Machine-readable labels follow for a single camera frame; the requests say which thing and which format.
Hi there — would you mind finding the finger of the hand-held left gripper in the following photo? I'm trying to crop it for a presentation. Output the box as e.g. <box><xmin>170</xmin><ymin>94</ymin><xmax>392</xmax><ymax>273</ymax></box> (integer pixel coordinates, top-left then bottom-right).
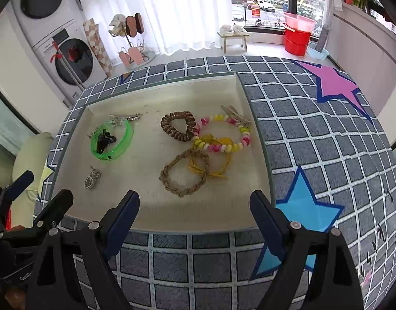
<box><xmin>1</xmin><ymin>189</ymin><xmax>74</xmax><ymax>240</ymax></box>
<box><xmin>0</xmin><ymin>171</ymin><xmax>35</xmax><ymax>230</ymax></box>

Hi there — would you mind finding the beige hair clip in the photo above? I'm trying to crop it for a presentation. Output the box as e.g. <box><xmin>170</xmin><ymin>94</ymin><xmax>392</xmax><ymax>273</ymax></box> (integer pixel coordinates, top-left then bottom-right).
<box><xmin>220</xmin><ymin>105</ymin><xmax>252</xmax><ymax>125</ymax></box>

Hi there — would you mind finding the pink slippers pair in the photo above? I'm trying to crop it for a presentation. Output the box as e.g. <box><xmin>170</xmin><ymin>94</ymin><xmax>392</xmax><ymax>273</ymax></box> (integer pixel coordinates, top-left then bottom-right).
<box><xmin>119</xmin><ymin>47</ymin><xmax>143</xmax><ymax>67</ymax></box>

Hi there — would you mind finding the grey washboard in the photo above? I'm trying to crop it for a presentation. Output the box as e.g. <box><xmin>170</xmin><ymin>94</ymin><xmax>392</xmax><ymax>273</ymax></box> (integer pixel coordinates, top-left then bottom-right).
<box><xmin>316</xmin><ymin>27</ymin><xmax>330</xmax><ymax>52</ymax></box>

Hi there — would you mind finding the silver metal hair clip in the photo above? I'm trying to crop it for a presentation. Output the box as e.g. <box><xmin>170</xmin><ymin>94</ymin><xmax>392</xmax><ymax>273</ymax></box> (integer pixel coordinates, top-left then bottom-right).
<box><xmin>108</xmin><ymin>113</ymin><xmax>143</xmax><ymax>127</ymax></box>

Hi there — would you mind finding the rolled checkered mat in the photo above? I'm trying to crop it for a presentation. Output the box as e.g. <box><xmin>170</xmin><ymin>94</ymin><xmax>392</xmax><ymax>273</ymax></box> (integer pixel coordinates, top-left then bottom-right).
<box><xmin>82</xmin><ymin>18</ymin><xmax>116</xmax><ymax>79</ymax></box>

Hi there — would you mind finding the pink plastic basin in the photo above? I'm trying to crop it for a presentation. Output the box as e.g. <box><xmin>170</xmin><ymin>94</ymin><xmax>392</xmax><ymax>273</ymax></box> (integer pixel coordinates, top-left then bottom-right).
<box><xmin>283</xmin><ymin>12</ymin><xmax>317</xmax><ymax>33</ymax></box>

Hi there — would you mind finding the black hair claw clip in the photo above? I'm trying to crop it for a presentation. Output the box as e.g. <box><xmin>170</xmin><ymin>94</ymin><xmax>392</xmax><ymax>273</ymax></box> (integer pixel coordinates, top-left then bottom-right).
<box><xmin>96</xmin><ymin>129</ymin><xmax>116</xmax><ymax>152</ymax></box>

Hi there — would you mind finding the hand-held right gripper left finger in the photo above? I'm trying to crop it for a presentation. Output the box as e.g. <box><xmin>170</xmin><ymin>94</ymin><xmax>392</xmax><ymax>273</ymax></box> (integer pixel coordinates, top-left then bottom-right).
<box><xmin>25</xmin><ymin>190</ymin><xmax>140</xmax><ymax>310</ymax></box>

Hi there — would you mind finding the silver heart pendant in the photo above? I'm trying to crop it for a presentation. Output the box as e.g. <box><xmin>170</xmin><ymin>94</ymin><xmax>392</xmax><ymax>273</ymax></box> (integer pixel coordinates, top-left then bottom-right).
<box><xmin>85</xmin><ymin>166</ymin><xmax>102</xmax><ymax>190</ymax></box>

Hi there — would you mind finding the white shoe on rack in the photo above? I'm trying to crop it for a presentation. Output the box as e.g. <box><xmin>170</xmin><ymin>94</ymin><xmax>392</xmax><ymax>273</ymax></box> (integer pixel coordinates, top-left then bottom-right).
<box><xmin>109</xmin><ymin>14</ymin><xmax>126</xmax><ymax>36</ymax></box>

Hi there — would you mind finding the brown spiral hair tie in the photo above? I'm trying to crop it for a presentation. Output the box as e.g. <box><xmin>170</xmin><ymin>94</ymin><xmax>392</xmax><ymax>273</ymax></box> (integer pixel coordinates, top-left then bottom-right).
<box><xmin>161</xmin><ymin>111</ymin><xmax>200</xmax><ymax>143</ymax></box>

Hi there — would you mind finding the pink yellow beaded bracelet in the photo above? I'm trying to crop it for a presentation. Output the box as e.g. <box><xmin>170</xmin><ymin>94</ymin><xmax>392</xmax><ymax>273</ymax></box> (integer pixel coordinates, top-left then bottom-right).
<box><xmin>195</xmin><ymin>114</ymin><xmax>252</xmax><ymax>154</ymax></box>

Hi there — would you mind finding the metal shoe rack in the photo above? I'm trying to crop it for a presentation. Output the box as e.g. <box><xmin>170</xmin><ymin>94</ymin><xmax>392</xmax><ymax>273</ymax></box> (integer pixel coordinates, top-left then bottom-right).
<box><xmin>108</xmin><ymin>13</ymin><xmax>155</xmax><ymax>70</ymax></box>

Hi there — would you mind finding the green translucent bangle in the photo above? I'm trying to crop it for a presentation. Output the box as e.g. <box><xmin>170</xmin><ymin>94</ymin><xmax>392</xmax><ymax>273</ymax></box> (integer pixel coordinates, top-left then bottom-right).
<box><xmin>90</xmin><ymin>120</ymin><xmax>134</xmax><ymax>162</ymax></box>

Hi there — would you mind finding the white sheer curtain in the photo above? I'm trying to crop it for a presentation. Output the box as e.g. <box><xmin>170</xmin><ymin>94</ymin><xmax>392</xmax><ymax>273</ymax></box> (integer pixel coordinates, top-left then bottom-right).
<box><xmin>72</xmin><ymin>0</ymin><xmax>233</xmax><ymax>56</ymax></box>

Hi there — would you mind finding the white washing machine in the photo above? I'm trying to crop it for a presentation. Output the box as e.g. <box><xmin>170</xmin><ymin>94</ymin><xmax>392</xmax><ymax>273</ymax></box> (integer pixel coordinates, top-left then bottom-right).
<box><xmin>33</xmin><ymin>27</ymin><xmax>108</xmax><ymax>104</ymax></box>

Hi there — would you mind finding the small wooden stool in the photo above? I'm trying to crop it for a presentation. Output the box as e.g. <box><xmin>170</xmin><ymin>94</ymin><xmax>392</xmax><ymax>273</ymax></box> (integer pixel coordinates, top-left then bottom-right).
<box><xmin>217</xmin><ymin>32</ymin><xmax>249</xmax><ymax>53</ymax></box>

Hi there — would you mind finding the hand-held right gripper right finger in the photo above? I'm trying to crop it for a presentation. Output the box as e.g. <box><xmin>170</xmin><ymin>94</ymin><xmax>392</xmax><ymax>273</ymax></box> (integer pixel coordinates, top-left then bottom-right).
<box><xmin>250</xmin><ymin>190</ymin><xmax>365</xmax><ymax>310</ymax></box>

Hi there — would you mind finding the red white mop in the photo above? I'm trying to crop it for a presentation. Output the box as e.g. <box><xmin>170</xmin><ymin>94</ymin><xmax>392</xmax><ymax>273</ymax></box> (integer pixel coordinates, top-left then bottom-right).
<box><xmin>51</xmin><ymin>40</ymin><xmax>85</xmax><ymax>91</ymax></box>

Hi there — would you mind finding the beige shallow tray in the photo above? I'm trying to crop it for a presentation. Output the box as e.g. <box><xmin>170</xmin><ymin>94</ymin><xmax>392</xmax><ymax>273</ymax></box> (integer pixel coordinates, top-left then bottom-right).
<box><xmin>51</xmin><ymin>72</ymin><xmax>276</xmax><ymax>235</ymax></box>

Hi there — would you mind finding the white window cabinet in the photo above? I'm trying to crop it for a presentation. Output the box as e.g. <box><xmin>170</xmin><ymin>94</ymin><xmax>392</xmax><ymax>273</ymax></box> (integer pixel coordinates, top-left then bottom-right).
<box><xmin>325</xmin><ymin>2</ymin><xmax>396</xmax><ymax>123</ymax></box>

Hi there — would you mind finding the brown braided bracelet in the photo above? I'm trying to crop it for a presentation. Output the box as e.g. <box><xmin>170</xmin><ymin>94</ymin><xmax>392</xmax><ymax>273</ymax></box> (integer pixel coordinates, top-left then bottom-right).
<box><xmin>159</xmin><ymin>149</ymin><xmax>210</xmax><ymax>197</ymax></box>

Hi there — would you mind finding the light blue basin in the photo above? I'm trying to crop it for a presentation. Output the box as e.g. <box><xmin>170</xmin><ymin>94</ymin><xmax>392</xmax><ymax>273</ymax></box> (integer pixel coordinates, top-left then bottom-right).
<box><xmin>306</xmin><ymin>46</ymin><xmax>329</xmax><ymax>60</ymax></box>

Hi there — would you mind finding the yellow tassel cord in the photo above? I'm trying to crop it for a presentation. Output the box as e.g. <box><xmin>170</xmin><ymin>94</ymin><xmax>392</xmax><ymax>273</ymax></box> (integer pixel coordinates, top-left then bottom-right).
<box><xmin>188</xmin><ymin>132</ymin><xmax>234</xmax><ymax>180</ymax></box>

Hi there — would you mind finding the brown slippers pair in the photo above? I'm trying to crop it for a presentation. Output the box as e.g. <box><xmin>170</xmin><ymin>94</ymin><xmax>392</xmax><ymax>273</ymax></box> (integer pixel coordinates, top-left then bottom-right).
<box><xmin>125</xmin><ymin>13</ymin><xmax>145</xmax><ymax>36</ymax></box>

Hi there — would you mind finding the red plastic bucket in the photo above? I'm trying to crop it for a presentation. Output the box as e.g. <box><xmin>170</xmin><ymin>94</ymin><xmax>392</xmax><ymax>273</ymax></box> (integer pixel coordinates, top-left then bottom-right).
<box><xmin>284</xmin><ymin>27</ymin><xmax>312</xmax><ymax>56</ymax></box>

